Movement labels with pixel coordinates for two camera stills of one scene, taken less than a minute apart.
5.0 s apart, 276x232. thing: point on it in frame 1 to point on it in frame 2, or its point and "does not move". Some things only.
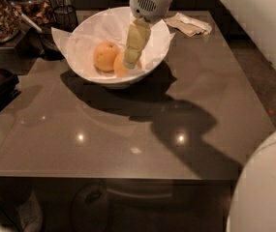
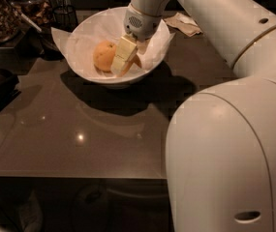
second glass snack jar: x=33 y=2 does not move
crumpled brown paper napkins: x=189 y=25 does not move
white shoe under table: x=31 y=217 does not move
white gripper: x=146 y=6 to x=142 y=25
